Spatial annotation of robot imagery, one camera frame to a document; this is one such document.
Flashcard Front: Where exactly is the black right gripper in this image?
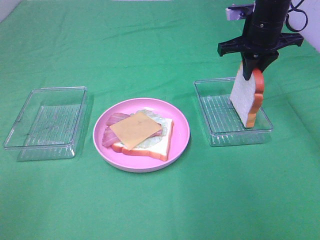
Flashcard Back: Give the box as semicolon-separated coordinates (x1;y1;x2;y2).
217;10;304;81

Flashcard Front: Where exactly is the toast bread slice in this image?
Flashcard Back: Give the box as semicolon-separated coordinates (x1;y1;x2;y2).
229;64;265;128
110;118;174;162

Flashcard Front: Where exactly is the green lettuce leaf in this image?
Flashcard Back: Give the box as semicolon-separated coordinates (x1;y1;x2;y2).
117;109;169;149

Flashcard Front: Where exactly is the yellow cheese slice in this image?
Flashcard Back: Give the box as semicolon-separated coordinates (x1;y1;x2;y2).
110;112;162;150

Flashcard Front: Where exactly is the bacon strip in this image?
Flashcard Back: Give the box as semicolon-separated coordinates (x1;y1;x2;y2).
102;126;163;148
106;112;131;126

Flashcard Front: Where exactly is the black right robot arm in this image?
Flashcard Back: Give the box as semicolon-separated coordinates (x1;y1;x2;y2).
217;0;304;81

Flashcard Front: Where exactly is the right clear plastic container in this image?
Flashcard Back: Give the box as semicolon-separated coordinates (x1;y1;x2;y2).
193;77;273;147

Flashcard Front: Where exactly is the clear plastic container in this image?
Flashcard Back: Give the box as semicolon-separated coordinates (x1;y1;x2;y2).
3;86;88;162
193;77;273;147

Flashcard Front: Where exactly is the green tablecloth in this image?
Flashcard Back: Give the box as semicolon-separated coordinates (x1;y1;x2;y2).
0;0;320;240

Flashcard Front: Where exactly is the pink round plate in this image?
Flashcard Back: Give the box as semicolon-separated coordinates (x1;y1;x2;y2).
92;97;190;173

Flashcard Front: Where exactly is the left clear plastic container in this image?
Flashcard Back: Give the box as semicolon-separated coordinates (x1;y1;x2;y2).
3;86;88;162

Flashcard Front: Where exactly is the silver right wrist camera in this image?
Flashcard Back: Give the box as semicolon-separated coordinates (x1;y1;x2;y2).
225;3;255;21

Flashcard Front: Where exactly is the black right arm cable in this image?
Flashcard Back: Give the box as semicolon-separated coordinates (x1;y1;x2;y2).
284;0;309;33

